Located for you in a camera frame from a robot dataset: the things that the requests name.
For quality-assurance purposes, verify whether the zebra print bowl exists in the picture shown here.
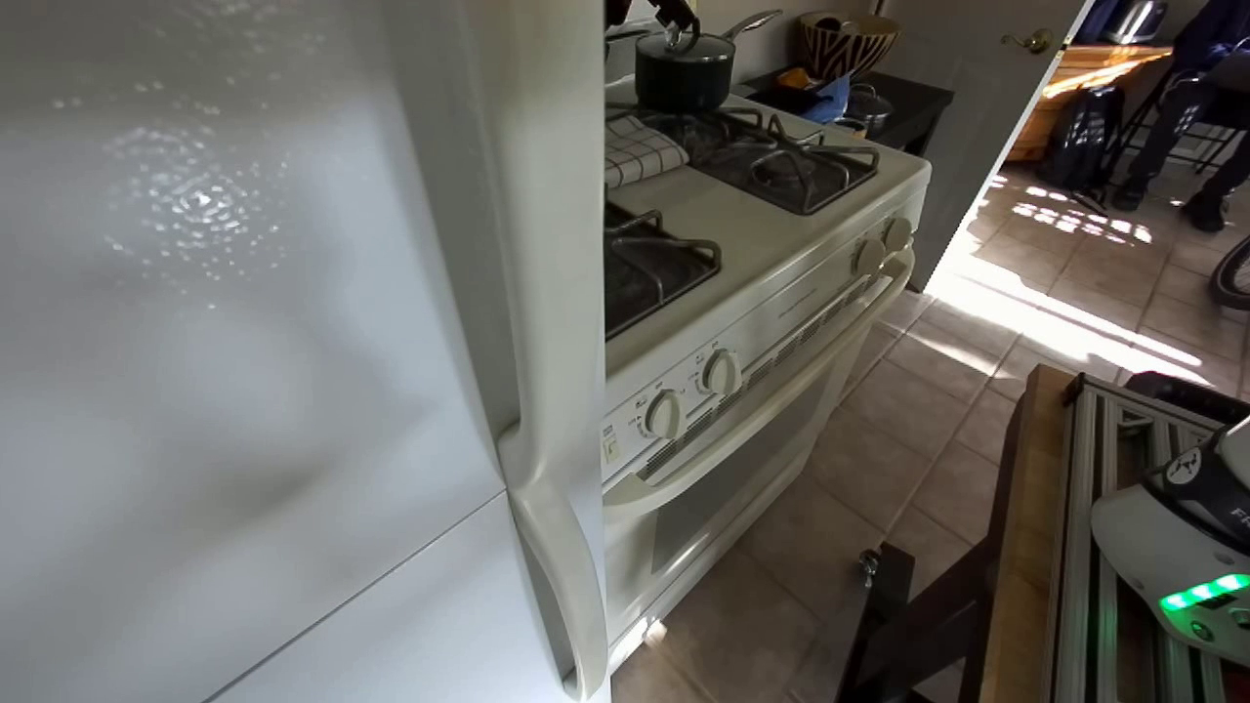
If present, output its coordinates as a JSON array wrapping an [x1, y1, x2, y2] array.
[[794, 6, 904, 84]]

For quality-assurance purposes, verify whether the white refrigerator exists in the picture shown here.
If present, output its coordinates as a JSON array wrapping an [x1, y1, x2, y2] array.
[[0, 0, 615, 703]]

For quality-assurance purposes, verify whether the dark curved hose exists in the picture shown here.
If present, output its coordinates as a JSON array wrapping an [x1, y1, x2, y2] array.
[[1206, 230, 1250, 314]]

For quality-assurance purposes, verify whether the blue cloth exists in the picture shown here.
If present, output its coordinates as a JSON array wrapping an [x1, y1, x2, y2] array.
[[777, 71, 861, 127]]

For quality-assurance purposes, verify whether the black metal frame leg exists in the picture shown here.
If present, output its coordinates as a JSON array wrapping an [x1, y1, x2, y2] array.
[[837, 544, 1010, 703]]

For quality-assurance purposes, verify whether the wooden robot platform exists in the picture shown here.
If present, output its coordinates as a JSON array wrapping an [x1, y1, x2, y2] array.
[[972, 363, 1250, 703]]

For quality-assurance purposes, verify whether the checkered white hand towel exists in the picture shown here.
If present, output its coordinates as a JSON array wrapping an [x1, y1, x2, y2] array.
[[602, 108, 695, 195]]

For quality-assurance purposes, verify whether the white oven door handle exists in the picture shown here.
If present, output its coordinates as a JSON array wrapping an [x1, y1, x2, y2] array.
[[597, 250, 916, 517]]

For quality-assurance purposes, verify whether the seated person in dark clothes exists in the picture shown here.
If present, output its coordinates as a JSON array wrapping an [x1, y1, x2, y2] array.
[[1109, 0, 1250, 238]]

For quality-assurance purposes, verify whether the black side table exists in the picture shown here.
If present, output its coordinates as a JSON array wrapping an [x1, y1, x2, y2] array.
[[751, 71, 959, 159]]

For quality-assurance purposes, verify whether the white gas stove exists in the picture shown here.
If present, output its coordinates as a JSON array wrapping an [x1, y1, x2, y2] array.
[[602, 0, 938, 670]]

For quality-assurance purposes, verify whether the wooden table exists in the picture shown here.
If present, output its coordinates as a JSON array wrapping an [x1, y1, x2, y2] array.
[[1010, 40, 1178, 169]]

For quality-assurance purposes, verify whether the small black burner grate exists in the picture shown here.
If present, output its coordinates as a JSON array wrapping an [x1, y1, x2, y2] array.
[[602, 203, 726, 337]]

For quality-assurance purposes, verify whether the black saucepan with lid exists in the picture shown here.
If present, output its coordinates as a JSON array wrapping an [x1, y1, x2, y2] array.
[[632, 6, 786, 118]]

